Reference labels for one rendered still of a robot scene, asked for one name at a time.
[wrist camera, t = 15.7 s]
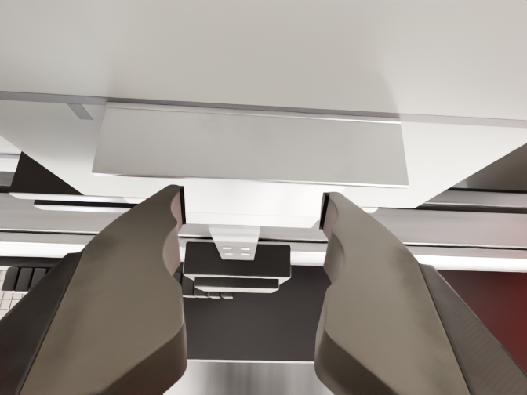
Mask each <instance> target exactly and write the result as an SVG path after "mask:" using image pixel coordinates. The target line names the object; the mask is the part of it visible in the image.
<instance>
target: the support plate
mask: <svg viewBox="0 0 527 395"><path fill-rule="evenodd" d="M0 91H3V92H31V93H45V94H60V95H75V96H102V97H117V98H131V99H146V100H174V101H188V102H203V103H230V104H245V105H259V106H273V107H302V108H316V109H330V110H345V111H372V112H387V113H401V114H429V115H444V116H458V117H472V118H500V119H514V120H527V0H0ZM82 106H83V107H84V108H85V110H86V111H87V112H88V114H89V115H90V116H91V118H92V119H93V120H84V119H79V117H78V116H77V115H76V114H75V113H74V111H73V110H72V109H71V108H70V107H69V106H68V105H67V104H66V103H43V102H29V101H14V100H0V136H1V137H3V138H4V139H5V140H7V141H9V142H10V143H11V144H12V145H14V146H15V147H17V148H18V149H20V150H22V151H23V152H24V153H25V154H27V155H28V156H30V157H31V158H33V159H34V160H36V161H37V162H38V163H39V164H41V165H43V166H44V167H45V168H47V169H48V170H49V171H51V172H52V173H54V174H55V175H57V176H59V177H60V178H61V179H62V180H64V181H65V182H66V183H68V184H70V185H71V186H73V188H75V189H76V190H78V191H79V192H81V193H82V194H84V195H98V196H118V197H138V198H149V197H150V196H151V195H153V194H155V193H157V192H158V191H160V190H161V187H160V186H159V185H158V183H157V181H156V180H155V178H143V177H126V176H95V175H93V174H92V173H91V171H92V168H93V162H94V158H95V154H96V148H97V144H98V139H99V136H100V130H101V125H102V122H103V118H104V112H105V108H106V106H101V105H87V104H82ZM401 125H402V136H403V142H404V148H405V159H406V164H407V170H408V177H409V188H407V189H391V188H372V187H345V189H344V190H343V191H342V192H341V194H342V195H344V196H345V197H346V198H348V199H349V200H351V201H352V202H354V203H355V204H356V205H357V206H371V207H391V208H415V207H416V206H418V205H421V204H422V203H424V202H425V201H427V200H429V199H431V198H432V197H434V196H435V195H437V194H440V193H441V192H442V191H444V190H446V189H448V188H450V187H451V186H453V185H455V184H456V183H458V182H459V181H461V180H463V179H465V178H467V177H468V176H470V175H472V174H474V173H475V172H477V171H478V170H480V169H483V168H484V167H485V166H487V165H489V164H491V163H493V162H494V161H496V160H497V159H499V158H501V157H503V156H504V155H506V154H508V153H510V152H511V151H513V150H515V149H516V148H518V147H520V146H521V145H523V144H525V143H527V129H524V128H509V127H494V126H480V125H451V124H436V123H421V122H407V121H401Z"/></svg>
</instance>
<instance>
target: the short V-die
mask: <svg viewBox="0 0 527 395"><path fill-rule="evenodd" d="M9 194H11V195H12V196H14V197H16V198H21V199H34V200H35V202H34V206H35V207H37V208H40V209H43V210H64V211H85V212H127V211H128V210H130V209H131V208H133V207H134V206H136V205H138V204H139V203H128V202H127V201H126V200H125V199H124V197H118V196H98V195H84V194H82V193H81V192H79V191H78V190H76V189H75V188H73V186H71V185H70V184H68V183H66V182H65V181H64V180H62V179H61V178H60V177H59V176H57V175H55V174H54V173H52V172H51V171H49V170H48V169H47V168H45V167H44V166H43V165H41V164H39V163H38V162H37V161H36V160H34V159H33V158H31V157H30V156H28V155H27V154H25V153H24V152H23V151H21V153H20V158H19V161H18V163H17V167H16V171H15V174H14V177H13V181H12V184H11V187H10V189H9Z"/></svg>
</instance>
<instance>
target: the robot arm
mask: <svg viewBox="0 0 527 395"><path fill-rule="evenodd" d="M184 224H187V221H186V206H185V193H184V186H180V185H176V184H170V185H168V186H166V187H164V188H162V189H161V190H160V191H158V192H157V193H155V194H153V195H151V196H150V197H149V198H147V199H145V200H144V201H142V202H140V203H139V204H138V205H136V206H134V207H133V208H131V209H130V210H128V211H127V212H125V213H123V214H122V215H120V216H119V217H118V218H117V219H115V220H114V221H112V222H111V223H110V224H108V225H107V226H106V227H105V228H103V229H102V230H101V231H100V232H99V233H98V234H97V235H96V236H95V237H94V238H93V239H92V240H91V241H90V242H89V243H88V244H87V245H86V246H85V247H84V248H83V249H82V250H81V251H80V252H68V253H67V254H66V255H65V256H64V257H63V258H62V259H61V260H60V261H59V262H58V263H57V264H56V265H55V266H54V267H53V268H52V269H51V270H50V271H49V272H48V273H47V274H46V275H45V276H44V277H43V278H42V279H41V280H40V281H39V282H38V283H37V284H36V285H35V286H34V287H33V288H32V289H31V290H30V291H29V292H28V293H27V294H26V295H25V296H24V297H23V298H22V299H21V300H20V301H19V302H18V303H16V304H15V305H14V306H13V307H12V308H11V309H10V310H9V311H8V312H7V313H6V314H5V315H4V316H3V317H2V318H1V319H0V395H162V394H164V393H165V392H166V391H167V390H169V389H170V388H171V387H172V386H173V385H174V384H176V383H177V382H178V381H179V380H180V379H181V378H182V377H183V375H184V373H185V371H186V369H187V333H186V325H185V316H184V301H183V293H182V287H181V285H180V283H179V282H178V281H177V280H176V279H175V278H174V277H173V274H174V273H175V271H176V269H177V268H178V266H179V265H180V263H181V258H180V243H179V234H178V232H179V230H180V229H181V227H182V226H183V225H184ZM319 230H323V233H324V235H325V236H326V237H327V239H328V245H327V249H326V253H325V260H324V263H323V268H324V270H325V272H326V273H327V274H328V276H329V279H330V281H331V282H332V284H331V285H330V286H329V287H328V288H327V290H326V293H325V299H324V303H323V306H322V312H321V316H320V320H319V323H318V330H317V333H316V343H315V355H314V370H315V373H316V375H317V377H318V379H319V380H320V381H321V382H322V383H323V384H324V385H325V386H326V387H327V388H328V389H329V390H330V391H331V392H332V393H333V394H334V395H527V374H526V373H525V371H524V370H523V369H522V367H521V366H520V365H519V363H518V362H517V361H516V360H515V359H514V358H513V357H512V356H511V354H510V353H509V352H508V351H507V349H506V348H505V347H504V346H503V345H502V344H501V342H500V341H499V340H498V339H497V338H496V337H495V335H494V334H493V333H491V331H490V330H489V329H488V328H487V327H486V326H485V325H484V323H483V322H482V321H481V320H480V319H479V318H478V316H477V315H476V314H475V313H474V312H473V311H472V309H471V308H470V307H469V306H468V305H467V304H466V303H465V302H464V301H463V300H462V299H461V298H460V296H459V295H458V294H457V293H456V292H455V290H454V289H453V288H452V287H451V286H450V285H449V283H448V282H447V281H446V280H445V279H444V278H443V276H442V275H441V274H440V273H439V272H438V271H437V270H436V269H435V268H434V267H433V266H432V265H428V264H422V263H420V262H419V261H418V260H417V259H416V257H415V256H414V255H413V254H412V253H411V252H410V251H409V250H408V249H407V247H406V246H405V245H404V244H403V243H402V242H401V241H400V240H399V239H398V238H397V237H396V236H395V235H394V234H393V233H392V232H391V231H389V230H388V229H387V228H386V227H385V226H384V225H383V224H382V223H380V222H379V221H377V220H376V219H374V218H373V217H372V216H371V215H370V214H368V213H367V212H365V211H364V210H363V209H361V208H360V207H358V206H357V205H356V204H355V203H354V202H352V201H351V200H349V199H348V198H347V197H345V196H344V195H342V194H341V193H340V192H337V191H330V192H323V194H322V203H321V212H320V222H319Z"/></svg>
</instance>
